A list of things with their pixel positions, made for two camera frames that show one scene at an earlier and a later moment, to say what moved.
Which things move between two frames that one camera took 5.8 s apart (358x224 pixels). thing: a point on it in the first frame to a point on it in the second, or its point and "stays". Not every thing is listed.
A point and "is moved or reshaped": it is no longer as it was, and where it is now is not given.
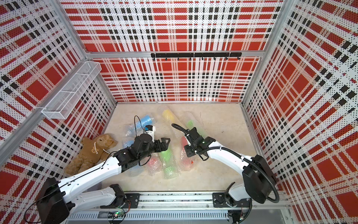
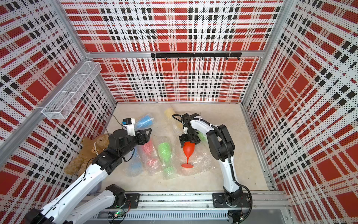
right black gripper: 187,149 to 182,138
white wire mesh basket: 63,101 stays
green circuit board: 116,214 stays
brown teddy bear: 92,152 stays
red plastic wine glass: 186,163 is moved or reshaped
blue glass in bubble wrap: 135,130 stays
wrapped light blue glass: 135,170 stays
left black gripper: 164,146 to 145,138
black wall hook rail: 196,55 stays
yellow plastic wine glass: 168,115 is moved or reshaped
